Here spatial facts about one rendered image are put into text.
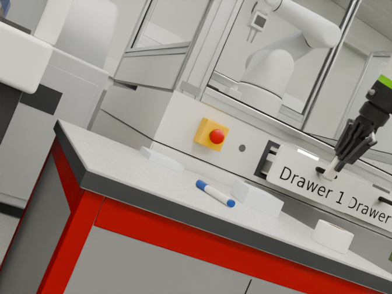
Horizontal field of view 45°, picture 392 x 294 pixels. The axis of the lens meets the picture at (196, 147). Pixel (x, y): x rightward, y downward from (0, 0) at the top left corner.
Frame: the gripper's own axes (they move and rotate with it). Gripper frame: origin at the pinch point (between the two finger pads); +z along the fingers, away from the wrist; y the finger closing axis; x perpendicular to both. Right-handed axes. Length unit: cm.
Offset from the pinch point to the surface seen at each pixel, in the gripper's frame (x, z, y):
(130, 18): -13, 49, -341
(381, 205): 32.4, 7.4, -10.1
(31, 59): -83, 2, 12
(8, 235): -58, 136, -105
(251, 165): -16.6, 12.6, -10.2
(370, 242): 36.6, 20.2, -7.4
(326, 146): 4.9, -1.2, -14.9
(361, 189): 22.5, 5.7, -10.8
